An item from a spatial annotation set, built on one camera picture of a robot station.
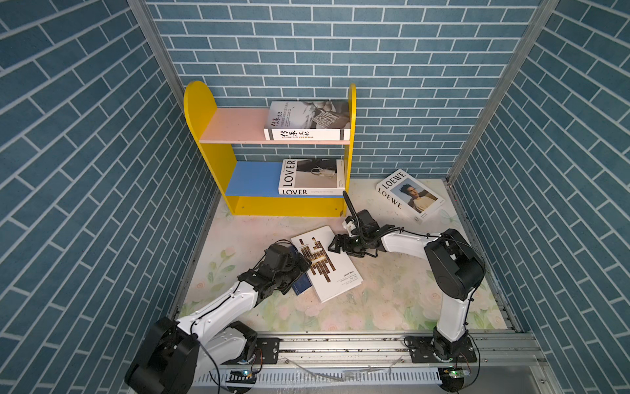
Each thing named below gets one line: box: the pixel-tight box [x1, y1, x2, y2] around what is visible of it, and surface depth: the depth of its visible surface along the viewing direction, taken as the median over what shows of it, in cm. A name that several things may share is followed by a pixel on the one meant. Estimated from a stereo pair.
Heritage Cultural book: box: [263, 100, 352, 141], surface depth 77 cm
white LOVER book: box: [278, 158, 346, 196], surface depth 98 cm
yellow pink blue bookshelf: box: [183, 81, 357, 217], surface depth 95 cm
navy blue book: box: [292, 272, 312, 297], surface depth 88 cm
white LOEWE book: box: [375, 169, 446, 225], surface depth 114 cm
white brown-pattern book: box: [290, 225, 364, 304], surface depth 90 cm
